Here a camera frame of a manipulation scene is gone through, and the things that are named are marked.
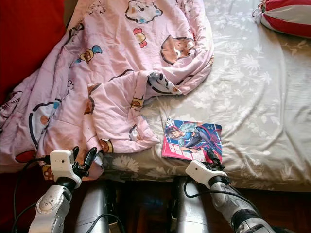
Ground pink blue comic book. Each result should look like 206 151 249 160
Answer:
161 117 223 164

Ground silver left robot leg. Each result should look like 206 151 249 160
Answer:
75 180 118 233

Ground silver robot leg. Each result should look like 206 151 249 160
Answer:
172 177 210 233
75 180 118 233

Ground silver right robot leg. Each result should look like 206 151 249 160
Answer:
172 177 210 233

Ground bed with beige floral sheet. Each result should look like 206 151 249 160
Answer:
101 0 311 193

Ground pink cartoon print blanket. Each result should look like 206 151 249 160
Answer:
0 0 215 181

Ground red fabric sofa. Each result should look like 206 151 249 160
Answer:
0 0 79 233

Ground red white blue bolster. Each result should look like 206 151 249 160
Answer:
252 0 311 40

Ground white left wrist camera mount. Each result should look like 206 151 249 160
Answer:
49 150 82 189

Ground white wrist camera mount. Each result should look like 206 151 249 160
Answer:
185 160 217 189
49 150 82 189

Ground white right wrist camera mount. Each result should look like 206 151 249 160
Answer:
185 160 217 189

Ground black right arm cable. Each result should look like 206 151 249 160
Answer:
183 180 263 214

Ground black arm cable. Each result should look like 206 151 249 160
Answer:
183 180 263 214
11 156 51 233

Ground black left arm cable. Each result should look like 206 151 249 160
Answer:
11 156 51 233

